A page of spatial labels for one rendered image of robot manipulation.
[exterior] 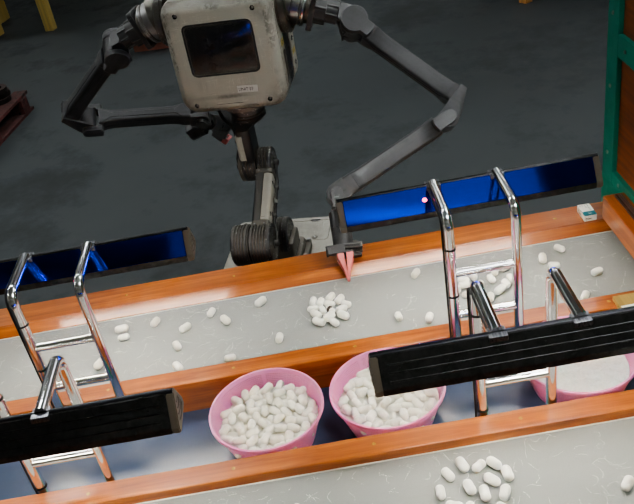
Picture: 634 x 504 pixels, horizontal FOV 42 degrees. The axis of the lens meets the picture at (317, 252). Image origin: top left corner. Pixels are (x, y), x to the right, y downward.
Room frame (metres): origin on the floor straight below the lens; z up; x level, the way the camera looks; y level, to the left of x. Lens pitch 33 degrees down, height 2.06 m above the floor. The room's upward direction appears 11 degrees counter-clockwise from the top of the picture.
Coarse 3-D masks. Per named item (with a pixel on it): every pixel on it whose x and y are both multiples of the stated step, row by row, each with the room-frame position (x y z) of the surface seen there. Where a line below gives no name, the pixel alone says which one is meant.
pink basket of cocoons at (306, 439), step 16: (272, 368) 1.52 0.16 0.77; (288, 368) 1.51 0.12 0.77; (240, 384) 1.50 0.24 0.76; (256, 384) 1.51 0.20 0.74; (304, 384) 1.47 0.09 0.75; (224, 400) 1.46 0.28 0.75; (320, 400) 1.39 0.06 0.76; (320, 416) 1.33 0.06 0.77; (304, 432) 1.29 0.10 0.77; (272, 448) 1.26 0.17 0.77; (288, 448) 1.27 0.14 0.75
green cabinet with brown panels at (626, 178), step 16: (624, 0) 1.95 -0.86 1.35; (608, 16) 2.02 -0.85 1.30; (624, 16) 1.95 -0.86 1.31; (608, 32) 2.01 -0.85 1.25; (624, 32) 1.94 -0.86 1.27; (608, 48) 2.01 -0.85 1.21; (624, 48) 1.91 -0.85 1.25; (608, 64) 2.01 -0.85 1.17; (624, 64) 1.93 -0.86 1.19; (608, 80) 2.00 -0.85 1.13; (624, 80) 1.93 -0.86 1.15; (608, 96) 2.00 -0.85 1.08; (624, 96) 1.92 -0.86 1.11; (608, 112) 1.99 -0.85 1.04; (624, 112) 1.92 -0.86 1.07; (608, 128) 1.99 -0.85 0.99; (624, 128) 1.91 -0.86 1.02; (608, 144) 1.98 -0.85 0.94; (624, 144) 1.91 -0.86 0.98; (608, 160) 1.98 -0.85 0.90; (624, 160) 1.90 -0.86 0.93; (608, 176) 1.97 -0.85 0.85; (624, 176) 1.90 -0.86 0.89; (624, 192) 1.86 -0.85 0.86
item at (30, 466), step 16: (48, 368) 1.22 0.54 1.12; (64, 368) 1.27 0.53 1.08; (48, 384) 1.18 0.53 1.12; (64, 384) 1.26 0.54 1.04; (0, 400) 1.27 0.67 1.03; (48, 400) 1.14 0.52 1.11; (80, 400) 1.27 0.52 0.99; (0, 416) 1.27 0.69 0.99; (32, 416) 1.11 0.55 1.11; (48, 416) 1.10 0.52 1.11; (96, 448) 1.26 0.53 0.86; (32, 464) 1.27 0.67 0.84; (48, 464) 1.27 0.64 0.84; (32, 480) 1.27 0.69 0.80; (112, 480) 1.27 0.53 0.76
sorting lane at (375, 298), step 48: (576, 240) 1.85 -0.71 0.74; (288, 288) 1.88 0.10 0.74; (336, 288) 1.83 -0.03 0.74; (384, 288) 1.79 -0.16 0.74; (432, 288) 1.75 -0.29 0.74; (528, 288) 1.68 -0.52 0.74; (576, 288) 1.64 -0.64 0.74; (624, 288) 1.60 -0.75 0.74; (48, 336) 1.86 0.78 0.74; (144, 336) 1.78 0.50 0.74; (192, 336) 1.74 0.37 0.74; (240, 336) 1.70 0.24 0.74; (288, 336) 1.67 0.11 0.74; (336, 336) 1.63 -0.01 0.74; (0, 384) 1.69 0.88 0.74; (96, 384) 1.62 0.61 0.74
